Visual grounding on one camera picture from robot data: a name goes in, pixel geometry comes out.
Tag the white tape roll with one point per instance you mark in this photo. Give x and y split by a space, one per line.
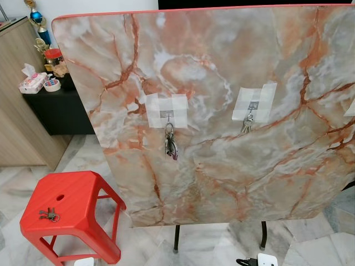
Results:
45 85

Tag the black metal table leg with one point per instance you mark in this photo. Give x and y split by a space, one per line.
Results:
263 235
176 238

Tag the red plastic stool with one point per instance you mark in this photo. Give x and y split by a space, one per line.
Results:
83 221

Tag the gold trophy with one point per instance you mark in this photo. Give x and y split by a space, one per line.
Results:
40 25

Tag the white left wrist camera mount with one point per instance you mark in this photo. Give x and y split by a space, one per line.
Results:
84 262

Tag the light wooden cabinet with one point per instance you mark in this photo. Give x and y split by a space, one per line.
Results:
22 122

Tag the pink tissue pack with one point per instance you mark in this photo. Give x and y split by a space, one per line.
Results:
32 83

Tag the taped adhesive metal hook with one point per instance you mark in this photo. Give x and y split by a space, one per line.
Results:
350 109
166 108
252 102

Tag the glass jar red lid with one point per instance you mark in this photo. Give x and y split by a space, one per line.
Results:
55 55

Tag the key bunch with dark tag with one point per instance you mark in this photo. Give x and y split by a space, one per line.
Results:
170 145

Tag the black television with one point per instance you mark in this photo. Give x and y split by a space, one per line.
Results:
249 3

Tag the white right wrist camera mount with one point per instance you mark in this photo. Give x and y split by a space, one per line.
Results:
267 260

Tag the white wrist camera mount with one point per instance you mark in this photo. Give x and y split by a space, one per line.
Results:
84 262
267 260

